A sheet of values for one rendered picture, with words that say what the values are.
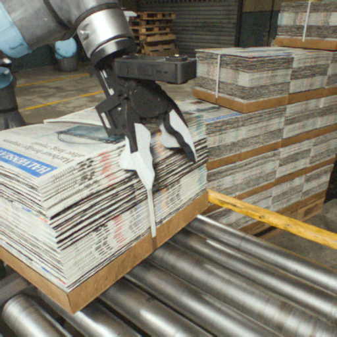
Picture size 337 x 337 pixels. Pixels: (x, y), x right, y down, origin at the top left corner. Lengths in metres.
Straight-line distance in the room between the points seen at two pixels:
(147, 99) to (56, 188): 0.17
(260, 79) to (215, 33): 7.50
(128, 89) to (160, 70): 0.06
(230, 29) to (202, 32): 0.82
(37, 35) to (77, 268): 0.35
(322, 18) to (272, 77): 0.51
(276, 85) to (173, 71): 1.17
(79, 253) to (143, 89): 0.25
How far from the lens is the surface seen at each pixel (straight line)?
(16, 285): 0.63
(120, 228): 0.52
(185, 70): 0.40
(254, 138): 1.53
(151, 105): 0.46
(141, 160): 0.42
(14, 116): 1.30
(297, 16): 1.99
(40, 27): 0.52
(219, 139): 1.37
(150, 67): 0.42
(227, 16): 8.76
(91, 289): 0.52
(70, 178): 0.42
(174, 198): 0.61
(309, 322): 0.57
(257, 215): 0.74
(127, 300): 0.56
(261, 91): 1.47
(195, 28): 9.25
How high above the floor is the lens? 1.22
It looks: 27 degrees down
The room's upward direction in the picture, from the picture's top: straight up
